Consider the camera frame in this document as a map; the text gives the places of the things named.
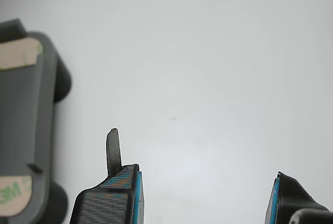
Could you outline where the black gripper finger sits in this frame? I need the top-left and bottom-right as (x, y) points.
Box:
(264, 171), (333, 224)

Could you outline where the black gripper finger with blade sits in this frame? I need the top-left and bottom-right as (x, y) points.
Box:
(69, 127), (144, 224)

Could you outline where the tan 3M protective film strip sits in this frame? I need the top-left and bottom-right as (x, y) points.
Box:
(0, 174), (32, 219)
(0, 37), (44, 72)

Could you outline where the grey plastic fixture with legs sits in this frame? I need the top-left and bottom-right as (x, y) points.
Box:
(0, 18), (73, 224)

